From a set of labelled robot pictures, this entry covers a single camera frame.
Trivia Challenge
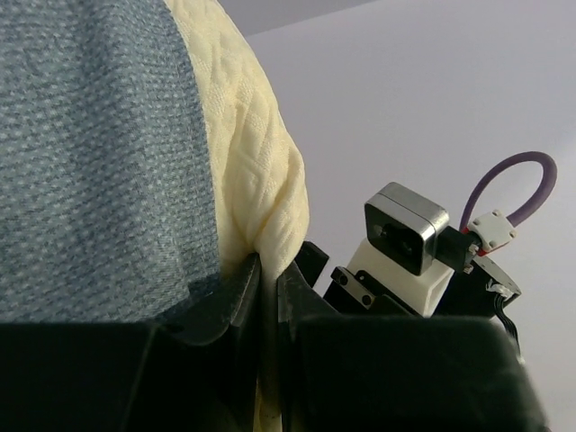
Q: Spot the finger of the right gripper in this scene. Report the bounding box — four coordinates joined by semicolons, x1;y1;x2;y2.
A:
295;240;329;291

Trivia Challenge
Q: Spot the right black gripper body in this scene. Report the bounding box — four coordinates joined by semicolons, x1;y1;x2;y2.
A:
323;251;521;348

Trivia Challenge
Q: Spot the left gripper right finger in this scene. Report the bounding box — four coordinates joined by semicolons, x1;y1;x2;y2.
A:
277;265;548;432

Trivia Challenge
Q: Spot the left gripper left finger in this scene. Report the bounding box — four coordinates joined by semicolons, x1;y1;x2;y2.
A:
1;256;261;431

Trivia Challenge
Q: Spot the cream pillow with yellow band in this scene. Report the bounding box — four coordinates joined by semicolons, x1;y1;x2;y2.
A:
161;0;310;432

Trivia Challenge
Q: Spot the striped blue beige pillowcase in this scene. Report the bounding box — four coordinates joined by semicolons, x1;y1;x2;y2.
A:
1;1;221;322

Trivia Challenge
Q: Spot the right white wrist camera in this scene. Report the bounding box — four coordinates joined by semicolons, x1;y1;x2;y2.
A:
350;182;478;319

